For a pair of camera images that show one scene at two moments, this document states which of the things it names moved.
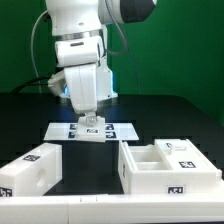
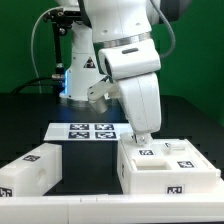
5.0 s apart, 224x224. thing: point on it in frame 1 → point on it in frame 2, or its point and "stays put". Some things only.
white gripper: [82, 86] → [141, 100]
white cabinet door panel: [91, 129] → [157, 149]
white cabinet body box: [170, 166] stays put
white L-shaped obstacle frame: [135, 208] stays put
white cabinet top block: [33, 174] stays put
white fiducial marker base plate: [68, 131] stays put
